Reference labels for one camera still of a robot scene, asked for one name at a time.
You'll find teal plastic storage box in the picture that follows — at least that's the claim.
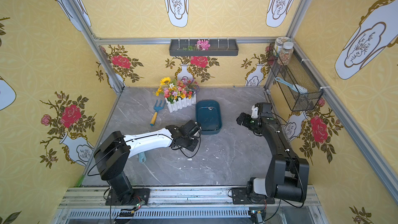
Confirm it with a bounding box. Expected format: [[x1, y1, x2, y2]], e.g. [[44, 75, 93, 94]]
[[195, 100, 222, 135]]

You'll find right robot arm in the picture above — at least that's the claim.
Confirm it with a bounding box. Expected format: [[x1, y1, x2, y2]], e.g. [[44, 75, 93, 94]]
[[236, 102, 309, 203]]

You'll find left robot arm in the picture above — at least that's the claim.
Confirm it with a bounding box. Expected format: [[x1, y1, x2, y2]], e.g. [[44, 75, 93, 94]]
[[94, 120, 201, 201]]

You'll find flower pot white fence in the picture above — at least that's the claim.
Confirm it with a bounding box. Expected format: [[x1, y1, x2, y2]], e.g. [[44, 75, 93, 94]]
[[154, 77, 200, 113]]

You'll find blue yellow garden fork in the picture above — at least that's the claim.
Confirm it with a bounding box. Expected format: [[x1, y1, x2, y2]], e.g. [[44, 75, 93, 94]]
[[150, 100, 166, 126]]

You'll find blue white brush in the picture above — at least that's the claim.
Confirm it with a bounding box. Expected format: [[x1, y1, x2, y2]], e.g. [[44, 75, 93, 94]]
[[275, 77, 308, 94]]

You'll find light blue dustpan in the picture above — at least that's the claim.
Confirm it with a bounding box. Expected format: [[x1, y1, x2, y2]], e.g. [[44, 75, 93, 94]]
[[138, 152, 147, 164]]

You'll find glass jar behind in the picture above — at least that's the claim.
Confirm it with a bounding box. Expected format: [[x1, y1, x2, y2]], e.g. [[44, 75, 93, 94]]
[[273, 36, 292, 56]]

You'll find pink flower on shelf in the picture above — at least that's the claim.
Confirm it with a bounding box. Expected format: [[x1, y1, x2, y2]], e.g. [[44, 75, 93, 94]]
[[195, 39, 211, 50]]

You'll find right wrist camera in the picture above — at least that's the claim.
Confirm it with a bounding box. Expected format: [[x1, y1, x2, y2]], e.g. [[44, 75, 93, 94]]
[[251, 105, 259, 119]]

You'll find black wire mesh basket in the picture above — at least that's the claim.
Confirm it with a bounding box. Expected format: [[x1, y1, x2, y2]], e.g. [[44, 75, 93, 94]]
[[266, 43, 324, 112]]

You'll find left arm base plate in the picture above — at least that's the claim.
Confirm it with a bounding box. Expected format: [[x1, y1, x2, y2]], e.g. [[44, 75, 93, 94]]
[[105, 188, 150, 206]]

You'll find dark wall shelf tray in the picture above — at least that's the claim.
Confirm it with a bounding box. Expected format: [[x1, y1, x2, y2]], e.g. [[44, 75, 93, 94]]
[[169, 38, 239, 57]]

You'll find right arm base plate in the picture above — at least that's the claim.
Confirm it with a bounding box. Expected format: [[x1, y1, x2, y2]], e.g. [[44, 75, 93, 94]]
[[228, 188, 275, 205]]

